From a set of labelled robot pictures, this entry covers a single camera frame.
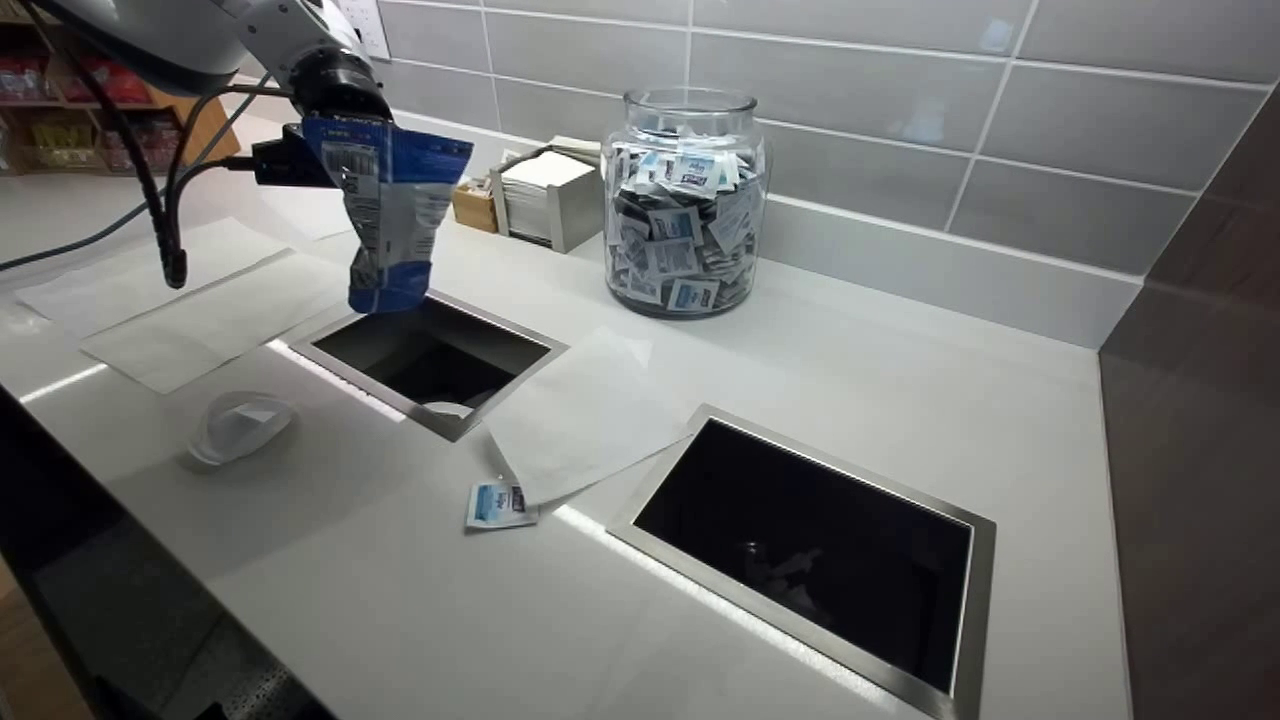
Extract steel garbage chute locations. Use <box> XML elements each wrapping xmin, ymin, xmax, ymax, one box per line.
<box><xmin>613</xmin><ymin>409</ymin><xmax>997</xmax><ymax>720</ymax></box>
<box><xmin>291</xmin><ymin>295</ymin><xmax>559</xmax><ymax>443</ymax></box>

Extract small blue white sachet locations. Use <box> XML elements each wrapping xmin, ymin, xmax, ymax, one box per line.
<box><xmin>462</xmin><ymin>482</ymin><xmax>537</xmax><ymax>532</ymax></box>

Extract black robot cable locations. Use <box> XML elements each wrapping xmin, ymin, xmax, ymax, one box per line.
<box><xmin>0</xmin><ymin>23</ymin><xmax>291</xmax><ymax>294</ymax></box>

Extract near steel garbage chute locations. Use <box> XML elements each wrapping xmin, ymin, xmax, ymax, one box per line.
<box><xmin>291</xmin><ymin>295</ymin><xmax>559</xmax><ymax>443</ymax></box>

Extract white orange robot arm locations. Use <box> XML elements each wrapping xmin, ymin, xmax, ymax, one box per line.
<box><xmin>31</xmin><ymin>0</ymin><xmax>391</xmax><ymax>190</ymax></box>

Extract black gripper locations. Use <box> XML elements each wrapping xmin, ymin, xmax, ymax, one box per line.
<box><xmin>250</xmin><ymin>52</ymin><xmax>391</xmax><ymax>190</ymax></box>

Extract white plastic lid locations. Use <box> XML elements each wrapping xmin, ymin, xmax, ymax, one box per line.
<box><xmin>186</xmin><ymin>392</ymin><xmax>297</xmax><ymax>469</ymax></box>

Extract white paper napkin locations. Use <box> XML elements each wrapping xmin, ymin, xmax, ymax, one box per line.
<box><xmin>489</xmin><ymin>409</ymin><xmax>676</xmax><ymax>507</ymax></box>

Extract far steel garbage chute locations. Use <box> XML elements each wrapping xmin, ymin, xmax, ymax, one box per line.
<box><xmin>613</xmin><ymin>409</ymin><xmax>997</xmax><ymax>720</ymax></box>

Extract glass jar of sachets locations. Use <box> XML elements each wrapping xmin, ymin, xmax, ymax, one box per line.
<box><xmin>599</xmin><ymin>88</ymin><xmax>769</xmax><ymax>322</ymax></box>

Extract blue snack packet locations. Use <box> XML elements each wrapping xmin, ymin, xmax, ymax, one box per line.
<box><xmin>305</xmin><ymin>118</ymin><xmax>472</xmax><ymax>316</ymax></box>

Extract wooden tray of sachets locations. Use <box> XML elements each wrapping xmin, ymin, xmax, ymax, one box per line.
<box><xmin>451</xmin><ymin>182</ymin><xmax>495</xmax><ymax>231</ymax></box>

